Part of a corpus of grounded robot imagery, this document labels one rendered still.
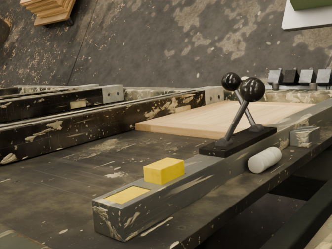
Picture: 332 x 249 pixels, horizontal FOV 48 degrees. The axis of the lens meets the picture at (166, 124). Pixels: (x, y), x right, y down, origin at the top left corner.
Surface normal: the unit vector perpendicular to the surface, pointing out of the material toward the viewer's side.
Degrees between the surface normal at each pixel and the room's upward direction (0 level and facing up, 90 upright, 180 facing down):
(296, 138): 30
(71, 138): 90
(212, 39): 0
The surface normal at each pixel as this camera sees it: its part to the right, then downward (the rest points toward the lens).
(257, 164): -0.63, 0.18
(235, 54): -0.56, -0.37
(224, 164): 0.78, 0.07
